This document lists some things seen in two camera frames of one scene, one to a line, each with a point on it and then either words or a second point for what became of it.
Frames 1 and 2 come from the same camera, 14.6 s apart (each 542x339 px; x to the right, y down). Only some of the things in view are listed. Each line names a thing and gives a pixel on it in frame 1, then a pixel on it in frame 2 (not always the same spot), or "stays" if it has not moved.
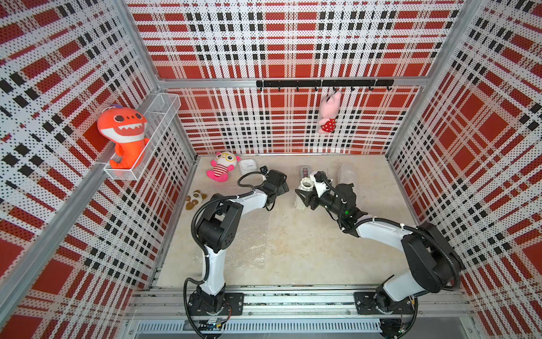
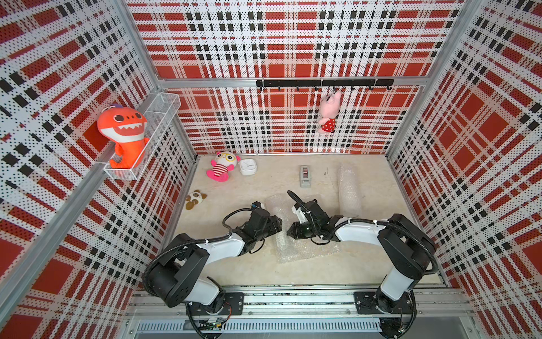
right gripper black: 308,198 -> 296,227
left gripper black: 283,187 -> 274,227
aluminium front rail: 165,311 stays
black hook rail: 333,83 stays
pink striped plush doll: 224,162 stays
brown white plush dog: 195,198 stays
